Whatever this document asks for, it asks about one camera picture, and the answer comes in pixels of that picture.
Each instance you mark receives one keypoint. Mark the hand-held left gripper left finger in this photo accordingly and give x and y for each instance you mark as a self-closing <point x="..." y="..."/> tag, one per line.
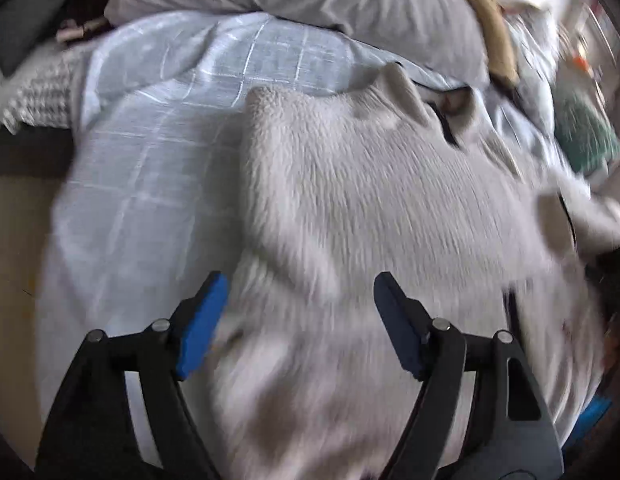
<point x="202" y="320"/>

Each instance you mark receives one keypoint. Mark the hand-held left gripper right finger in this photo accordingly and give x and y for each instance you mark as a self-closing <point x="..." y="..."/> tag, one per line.
<point x="397" y="325"/>

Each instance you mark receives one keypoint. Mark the cream fleece jacket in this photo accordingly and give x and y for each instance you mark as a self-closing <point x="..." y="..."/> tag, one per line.
<point x="365" y="185"/>

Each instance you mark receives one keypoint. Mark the light blue checked bed cover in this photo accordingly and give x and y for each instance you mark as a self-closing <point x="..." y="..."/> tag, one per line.
<point x="155" y="160"/>

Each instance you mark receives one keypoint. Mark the green branch print pillow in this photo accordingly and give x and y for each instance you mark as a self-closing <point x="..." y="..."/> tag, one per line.
<point x="585" y="130"/>

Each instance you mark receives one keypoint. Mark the grey plaid cloth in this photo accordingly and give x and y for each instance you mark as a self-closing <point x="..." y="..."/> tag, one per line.
<point x="40" y="95"/>

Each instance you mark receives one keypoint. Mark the white pillow with grey print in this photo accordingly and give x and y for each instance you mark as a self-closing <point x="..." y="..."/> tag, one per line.
<point x="530" y="40"/>

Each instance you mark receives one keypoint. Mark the tan fleece blanket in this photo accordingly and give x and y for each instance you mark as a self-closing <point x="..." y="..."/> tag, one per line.
<point x="495" y="25"/>

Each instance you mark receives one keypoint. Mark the dark grey padded cloth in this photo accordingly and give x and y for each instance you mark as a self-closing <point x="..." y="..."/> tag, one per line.
<point x="20" y="10"/>

